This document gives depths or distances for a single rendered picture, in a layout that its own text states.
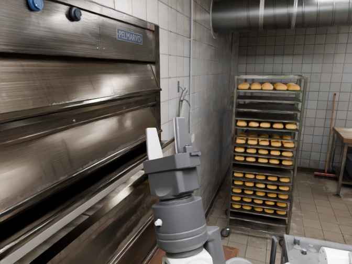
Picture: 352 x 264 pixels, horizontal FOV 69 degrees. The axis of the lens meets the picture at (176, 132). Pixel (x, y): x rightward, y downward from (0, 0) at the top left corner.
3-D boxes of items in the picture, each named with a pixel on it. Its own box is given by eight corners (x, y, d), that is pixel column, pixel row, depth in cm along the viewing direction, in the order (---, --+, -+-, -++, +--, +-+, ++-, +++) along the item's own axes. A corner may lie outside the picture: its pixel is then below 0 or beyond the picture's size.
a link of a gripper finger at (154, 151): (144, 128, 48) (150, 161, 47) (158, 127, 50) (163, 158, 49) (140, 130, 49) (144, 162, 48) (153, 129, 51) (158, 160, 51)
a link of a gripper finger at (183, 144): (184, 118, 45) (190, 153, 44) (170, 118, 43) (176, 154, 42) (190, 116, 44) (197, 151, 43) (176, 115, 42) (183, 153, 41)
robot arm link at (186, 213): (166, 158, 53) (176, 217, 52) (126, 164, 47) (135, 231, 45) (212, 149, 44) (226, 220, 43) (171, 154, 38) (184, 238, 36)
